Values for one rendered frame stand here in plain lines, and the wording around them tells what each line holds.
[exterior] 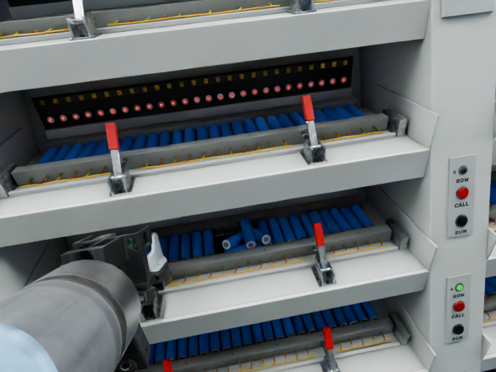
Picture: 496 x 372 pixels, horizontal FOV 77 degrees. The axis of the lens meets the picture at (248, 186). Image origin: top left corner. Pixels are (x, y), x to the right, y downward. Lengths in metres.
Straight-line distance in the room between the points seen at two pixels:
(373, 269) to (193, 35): 0.42
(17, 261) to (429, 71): 0.64
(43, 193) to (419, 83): 0.54
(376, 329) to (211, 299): 0.32
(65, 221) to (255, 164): 0.26
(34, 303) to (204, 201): 0.25
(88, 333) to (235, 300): 0.30
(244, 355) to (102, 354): 0.42
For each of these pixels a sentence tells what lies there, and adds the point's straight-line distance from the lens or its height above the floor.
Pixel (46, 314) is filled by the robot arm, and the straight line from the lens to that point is 0.22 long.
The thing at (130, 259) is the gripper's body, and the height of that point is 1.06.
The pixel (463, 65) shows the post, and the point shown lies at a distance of 0.53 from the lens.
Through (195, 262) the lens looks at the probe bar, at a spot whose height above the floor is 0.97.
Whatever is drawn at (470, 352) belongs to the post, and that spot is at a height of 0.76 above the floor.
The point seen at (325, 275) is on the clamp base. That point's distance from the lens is 0.52.
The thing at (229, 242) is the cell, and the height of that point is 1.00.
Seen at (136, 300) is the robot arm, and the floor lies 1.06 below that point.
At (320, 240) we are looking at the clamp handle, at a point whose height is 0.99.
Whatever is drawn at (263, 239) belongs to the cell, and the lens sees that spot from 0.52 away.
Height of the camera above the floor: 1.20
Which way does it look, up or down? 14 degrees down
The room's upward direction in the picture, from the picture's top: 8 degrees counter-clockwise
